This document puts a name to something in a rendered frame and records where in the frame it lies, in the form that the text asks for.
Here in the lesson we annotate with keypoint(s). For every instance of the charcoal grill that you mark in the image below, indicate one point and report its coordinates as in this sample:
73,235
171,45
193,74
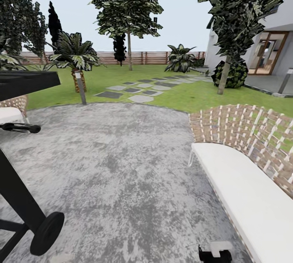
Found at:
14,83

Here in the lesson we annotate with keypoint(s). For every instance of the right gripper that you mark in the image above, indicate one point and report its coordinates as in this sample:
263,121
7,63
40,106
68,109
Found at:
207,257

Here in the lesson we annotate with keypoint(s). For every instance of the garden chair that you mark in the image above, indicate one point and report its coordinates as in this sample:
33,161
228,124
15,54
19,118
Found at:
260,208
14,110

